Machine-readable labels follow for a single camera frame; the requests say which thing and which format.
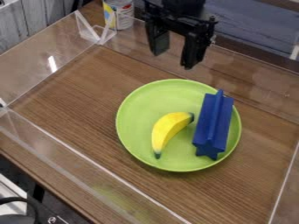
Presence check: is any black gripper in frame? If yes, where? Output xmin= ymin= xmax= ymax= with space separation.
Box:
xmin=144 ymin=0 xmax=219 ymax=70

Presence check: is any yellow toy banana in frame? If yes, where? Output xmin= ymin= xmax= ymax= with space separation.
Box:
xmin=152 ymin=112 xmax=193 ymax=159

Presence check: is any green round plate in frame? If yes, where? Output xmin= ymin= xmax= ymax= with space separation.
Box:
xmin=116 ymin=79 xmax=241 ymax=172

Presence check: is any blue star-shaped block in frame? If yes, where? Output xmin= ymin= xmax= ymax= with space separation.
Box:
xmin=192 ymin=90 xmax=233 ymax=160

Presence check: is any clear acrylic corner bracket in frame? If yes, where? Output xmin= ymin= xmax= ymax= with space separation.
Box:
xmin=74 ymin=10 xmax=117 ymax=46

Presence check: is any clear acrylic enclosure wall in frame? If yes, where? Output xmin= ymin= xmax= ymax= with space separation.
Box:
xmin=0 ymin=14 xmax=299 ymax=224

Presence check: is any black cable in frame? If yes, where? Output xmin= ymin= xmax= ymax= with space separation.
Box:
xmin=0 ymin=197 xmax=42 ymax=224

